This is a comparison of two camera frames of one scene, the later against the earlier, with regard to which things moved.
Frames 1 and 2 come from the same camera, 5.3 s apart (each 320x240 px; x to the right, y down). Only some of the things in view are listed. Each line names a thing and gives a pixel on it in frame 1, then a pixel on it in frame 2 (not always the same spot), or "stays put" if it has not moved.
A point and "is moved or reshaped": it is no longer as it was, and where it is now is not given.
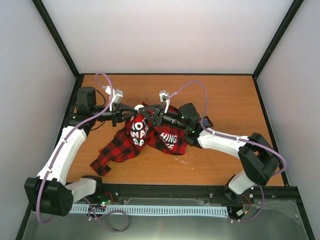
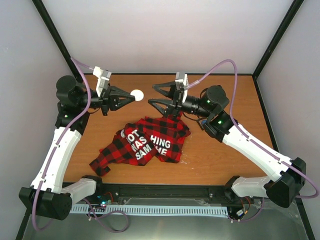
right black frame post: x=287 y=20 stays put
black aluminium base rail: x=127 y=193 stays put
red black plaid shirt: x=138 y=133 is moved or reshaped
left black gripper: x=117 y=113 → x=105 y=101
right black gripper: x=156 y=119 → x=174 y=105
